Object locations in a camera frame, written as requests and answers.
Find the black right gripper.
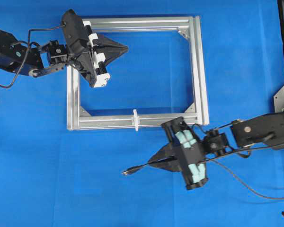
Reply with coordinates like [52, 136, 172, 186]
[148, 117, 208, 190]

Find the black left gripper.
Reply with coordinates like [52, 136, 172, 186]
[61, 9, 128, 88]

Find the black wire with connector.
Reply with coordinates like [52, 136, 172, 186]
[121, 144, 284, 200]

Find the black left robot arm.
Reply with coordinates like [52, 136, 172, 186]
[0, 9, 128, 88]

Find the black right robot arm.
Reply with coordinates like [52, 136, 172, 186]
[147, 110, 284, 190]

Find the white string loop holder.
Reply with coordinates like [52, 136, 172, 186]
[132, 109, 140, 131]

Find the aluminium extrusion frame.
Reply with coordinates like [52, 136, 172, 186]
[67, 16, 210, 131]

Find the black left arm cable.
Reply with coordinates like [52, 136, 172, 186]
[0, 23, 67, 89]

